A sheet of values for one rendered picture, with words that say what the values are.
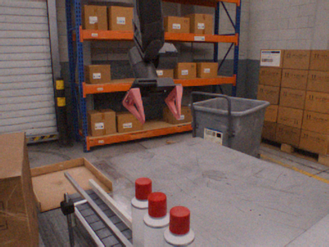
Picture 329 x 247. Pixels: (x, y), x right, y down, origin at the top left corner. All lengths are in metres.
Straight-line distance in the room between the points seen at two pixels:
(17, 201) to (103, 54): 4.17
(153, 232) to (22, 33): 3.95
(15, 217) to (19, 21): 3.85
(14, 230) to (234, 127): 2.29
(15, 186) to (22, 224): 0.08
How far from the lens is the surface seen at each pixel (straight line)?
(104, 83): 3.82
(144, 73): 0.67
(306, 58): 3.80
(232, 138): 2.68
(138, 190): 0.53
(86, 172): 1.21
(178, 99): 0.67
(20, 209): 0.56
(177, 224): 0.44
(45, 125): 4.41
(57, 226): 0.90
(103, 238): 0.74
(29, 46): 4.27
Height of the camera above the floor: 1.32
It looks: 15 degrees down
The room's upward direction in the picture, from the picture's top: straight up
